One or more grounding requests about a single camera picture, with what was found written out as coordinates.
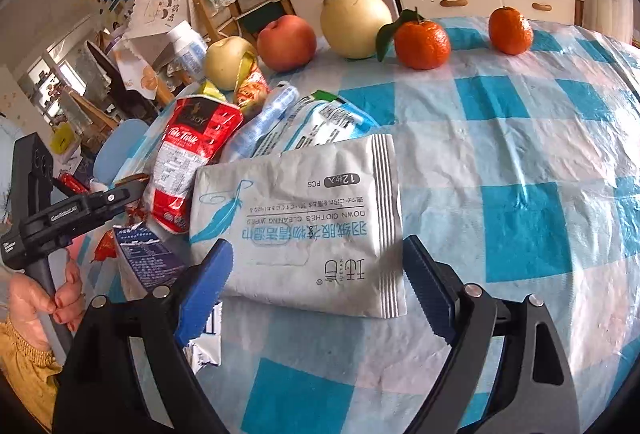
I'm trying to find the dark blue carton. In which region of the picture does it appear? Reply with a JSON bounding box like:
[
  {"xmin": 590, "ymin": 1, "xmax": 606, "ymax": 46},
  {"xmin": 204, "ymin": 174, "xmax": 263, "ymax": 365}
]
[{"xmin": 112, "ymin": 224, "xmax": 223, "ymax": 371}]

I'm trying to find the white feather print wipes packet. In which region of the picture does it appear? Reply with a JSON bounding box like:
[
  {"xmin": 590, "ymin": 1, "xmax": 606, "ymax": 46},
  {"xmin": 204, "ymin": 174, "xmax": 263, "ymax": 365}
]
[{"xmin": 189, "ymin": 134, "xmax": 407, "ymax": 319}]

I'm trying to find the blue white checkered tablecloth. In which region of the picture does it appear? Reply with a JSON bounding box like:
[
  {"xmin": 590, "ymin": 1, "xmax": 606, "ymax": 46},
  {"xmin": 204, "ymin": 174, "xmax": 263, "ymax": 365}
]
[{"xmin": 90, "ymin": 16, "xmax": 640, "ymax": 434}]

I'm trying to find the red stick wrapper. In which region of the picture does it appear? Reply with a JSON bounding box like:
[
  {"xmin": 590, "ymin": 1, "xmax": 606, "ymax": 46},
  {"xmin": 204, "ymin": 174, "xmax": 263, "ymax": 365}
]
[{"xmin": 59, "ymin": 171, "xmax": 108, "ymax": 195}]

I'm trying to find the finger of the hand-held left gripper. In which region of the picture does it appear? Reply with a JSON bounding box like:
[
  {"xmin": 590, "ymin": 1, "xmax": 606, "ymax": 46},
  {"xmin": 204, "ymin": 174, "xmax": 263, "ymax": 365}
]
[{"xmin": 87, "ymin": 174, "xmax": 152, "ymax": 217}]

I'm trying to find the light blue stool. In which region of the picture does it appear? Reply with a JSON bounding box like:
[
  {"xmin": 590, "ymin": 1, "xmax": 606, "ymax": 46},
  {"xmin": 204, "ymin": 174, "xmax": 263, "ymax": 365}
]
[{"xmin": 94, "ymin": 119, "xmax": 157, "ymax": 185}]

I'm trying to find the wooden chair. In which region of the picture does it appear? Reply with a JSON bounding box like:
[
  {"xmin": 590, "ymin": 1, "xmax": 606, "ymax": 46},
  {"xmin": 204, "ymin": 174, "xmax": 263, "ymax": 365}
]
[{"xmin": 177, "ymin": 0, "xmax": 241, "ymax": 44}]

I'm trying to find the leafless tangerine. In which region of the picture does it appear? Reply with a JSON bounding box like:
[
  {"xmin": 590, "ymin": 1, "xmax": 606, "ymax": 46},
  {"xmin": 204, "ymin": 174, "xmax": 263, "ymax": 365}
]
[{"xmin": 488, "ymin": 6, "xmax": 534, "ymax": 56}]

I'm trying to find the blue green edged wipes packet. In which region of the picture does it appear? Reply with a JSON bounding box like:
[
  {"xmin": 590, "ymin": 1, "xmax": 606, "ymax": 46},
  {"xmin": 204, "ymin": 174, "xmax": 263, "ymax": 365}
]
[{"xmin": 252, "ymin": 91, "xmax": 381, "ymax": 159}]

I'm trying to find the person's left hand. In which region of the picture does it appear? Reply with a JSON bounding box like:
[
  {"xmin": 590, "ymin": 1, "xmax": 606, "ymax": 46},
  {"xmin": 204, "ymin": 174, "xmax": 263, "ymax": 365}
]
[{"xmin": 7, "ymin": 259, "xmax": 87, "ymax": 355}]

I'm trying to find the tangerine with green leaf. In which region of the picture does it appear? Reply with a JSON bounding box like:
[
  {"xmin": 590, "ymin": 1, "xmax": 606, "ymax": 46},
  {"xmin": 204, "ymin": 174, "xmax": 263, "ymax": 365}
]
[{"xmin": 376, "ymin": 8, "xmax": 452, "ymax": 70}]

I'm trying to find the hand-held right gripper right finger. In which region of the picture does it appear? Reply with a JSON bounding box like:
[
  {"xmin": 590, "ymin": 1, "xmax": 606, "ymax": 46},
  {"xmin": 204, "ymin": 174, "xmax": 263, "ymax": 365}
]
[{"xmin": 402, "ymin": 235, "xmax": 583, "ymax": 434}]

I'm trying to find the red apple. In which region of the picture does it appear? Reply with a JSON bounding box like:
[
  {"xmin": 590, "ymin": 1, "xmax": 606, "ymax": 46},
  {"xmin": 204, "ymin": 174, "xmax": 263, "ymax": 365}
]
[{"xmin": 256, "ymin": 15, "xmax": 317, "ymax": 73}]

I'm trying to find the white blue tube packet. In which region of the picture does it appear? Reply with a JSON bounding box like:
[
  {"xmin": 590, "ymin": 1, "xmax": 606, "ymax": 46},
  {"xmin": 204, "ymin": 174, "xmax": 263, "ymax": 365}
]
[{"xmin": 220, "ymin": 81, "xmax": 301, "ymax": 162}]

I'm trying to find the red snack bag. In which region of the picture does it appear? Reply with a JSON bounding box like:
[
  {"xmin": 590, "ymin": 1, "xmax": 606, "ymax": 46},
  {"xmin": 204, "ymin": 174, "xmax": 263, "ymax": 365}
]
[{"xmin": 142, "ymin": 94, "xmax": 245, "ymax": 235}]

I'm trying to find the orange yellow snack wrapper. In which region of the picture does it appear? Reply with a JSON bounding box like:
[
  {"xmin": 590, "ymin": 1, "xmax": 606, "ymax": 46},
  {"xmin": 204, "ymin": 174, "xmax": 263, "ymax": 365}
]
[{"xmin": 232, "ymin": 51, "xmax": 273, "ymax": 115}]

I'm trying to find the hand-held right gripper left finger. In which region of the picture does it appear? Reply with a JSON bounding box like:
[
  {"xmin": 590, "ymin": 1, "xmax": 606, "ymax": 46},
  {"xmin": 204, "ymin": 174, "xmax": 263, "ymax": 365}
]
[{"xmin": 52, "ymin": 238, "xmax": 236, "ymax": 434}]

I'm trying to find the upright white plastic bottle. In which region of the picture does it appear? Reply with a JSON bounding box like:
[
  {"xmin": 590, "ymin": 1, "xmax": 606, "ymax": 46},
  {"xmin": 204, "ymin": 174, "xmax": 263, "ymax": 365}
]
[{"xmin": 165, "ymin": 21, "xmax": 208, "ymax": 82}]

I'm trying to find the yellow bag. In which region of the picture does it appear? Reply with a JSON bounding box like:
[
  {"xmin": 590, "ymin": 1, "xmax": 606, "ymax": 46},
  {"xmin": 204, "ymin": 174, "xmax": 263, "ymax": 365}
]
[{"xmin": 49, "ymin": 124, "xmax": 77, "ymax": 153}]

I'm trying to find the yellow apple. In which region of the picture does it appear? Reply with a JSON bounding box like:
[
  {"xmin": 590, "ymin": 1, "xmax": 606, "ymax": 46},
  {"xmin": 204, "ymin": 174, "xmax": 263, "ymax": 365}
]
[{"xmin": 204, "ymin": 36, "xmax": 258, "ymax": 92}]

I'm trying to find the person's left forearm yellow sleeve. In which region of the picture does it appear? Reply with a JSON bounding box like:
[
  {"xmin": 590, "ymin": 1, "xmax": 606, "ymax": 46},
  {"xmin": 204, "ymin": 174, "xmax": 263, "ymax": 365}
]
[{"xmin": 0, "ymin": 319, "xmax": 65, "ymax": 431}]

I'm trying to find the large yellow pear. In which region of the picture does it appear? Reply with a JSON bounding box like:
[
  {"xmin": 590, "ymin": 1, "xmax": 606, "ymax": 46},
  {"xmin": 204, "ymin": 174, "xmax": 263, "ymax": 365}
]
[{"xmin": 320, "ymin": 0, "xmax": 393, "ymax": 59}]

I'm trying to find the white cartoon print cloth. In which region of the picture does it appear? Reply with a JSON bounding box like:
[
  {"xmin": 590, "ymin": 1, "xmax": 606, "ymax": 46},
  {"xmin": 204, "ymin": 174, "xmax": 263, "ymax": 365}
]
[{"xmin": 112, "ymin": 0, "xmax": 198, "ymax": 94}]

